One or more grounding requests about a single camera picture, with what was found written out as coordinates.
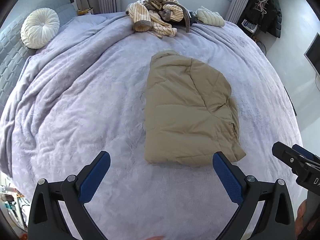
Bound beige puffer jacket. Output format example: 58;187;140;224
144;50;246;166

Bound dark clothing item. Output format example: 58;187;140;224
174;11;197;27

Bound striped beige clothes pile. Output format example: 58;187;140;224
125;0;191;38

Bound person's right hand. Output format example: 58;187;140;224
295;199;306;239

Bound person's left hand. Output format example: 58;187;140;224
146;236;165;240

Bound lavender bed blanket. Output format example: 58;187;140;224
1;14;302;239

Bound dark hanging coats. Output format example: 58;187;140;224
237;0;282;38

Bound cream quilted folded garment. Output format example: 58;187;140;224
196;6;225;27

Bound grey padded headboard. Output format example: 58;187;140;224
0;0;77;111

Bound round white pleated cushion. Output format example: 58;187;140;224
20;8;60;49

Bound cluttered cables and items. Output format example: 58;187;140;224
0;172;30;230

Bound wall mounted television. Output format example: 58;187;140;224
304;33;320;76

